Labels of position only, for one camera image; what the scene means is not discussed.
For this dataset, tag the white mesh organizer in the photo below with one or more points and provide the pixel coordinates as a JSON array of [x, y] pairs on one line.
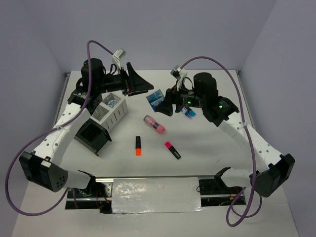
[[107, 117]]

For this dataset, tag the orange highlighter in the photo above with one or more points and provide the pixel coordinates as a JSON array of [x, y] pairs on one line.
[[138, 149]]

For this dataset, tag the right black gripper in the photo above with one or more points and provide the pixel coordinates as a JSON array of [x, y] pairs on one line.
[[171, 97]]

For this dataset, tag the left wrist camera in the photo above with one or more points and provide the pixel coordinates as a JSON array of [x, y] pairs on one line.
[[117, 57]]

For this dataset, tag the pink capped marker bottle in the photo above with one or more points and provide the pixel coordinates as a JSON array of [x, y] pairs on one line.
[[153, 124]]

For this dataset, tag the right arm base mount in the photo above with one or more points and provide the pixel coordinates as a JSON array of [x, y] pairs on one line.
[[213, 191]]

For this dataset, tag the silver foil cover plate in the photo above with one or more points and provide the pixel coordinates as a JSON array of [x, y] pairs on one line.
[[155, 195]]

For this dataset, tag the pink highlighter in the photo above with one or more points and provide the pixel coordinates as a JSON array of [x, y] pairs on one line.
[[172, 150]]

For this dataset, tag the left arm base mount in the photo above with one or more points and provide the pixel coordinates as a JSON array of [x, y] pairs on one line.
[[98, 198]]

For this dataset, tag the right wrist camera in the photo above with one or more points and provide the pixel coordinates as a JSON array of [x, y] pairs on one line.
[[180, 74]]

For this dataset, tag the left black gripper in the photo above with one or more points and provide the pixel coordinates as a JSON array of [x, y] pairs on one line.
[[133, 82]]

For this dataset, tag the blue capped pen pack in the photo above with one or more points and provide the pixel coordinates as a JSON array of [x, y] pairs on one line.
[[188, 112]]

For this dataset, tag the black mesh organizer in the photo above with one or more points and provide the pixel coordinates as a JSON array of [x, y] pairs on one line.
[[93, 136]]

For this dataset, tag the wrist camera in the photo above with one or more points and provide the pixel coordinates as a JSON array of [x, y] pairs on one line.
[[117, 57], [180, 74]]

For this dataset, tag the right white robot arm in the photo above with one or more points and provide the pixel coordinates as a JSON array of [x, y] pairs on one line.
[[272, 168]]

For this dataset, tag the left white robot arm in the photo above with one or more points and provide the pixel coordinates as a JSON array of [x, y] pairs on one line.
[[41, 166]]

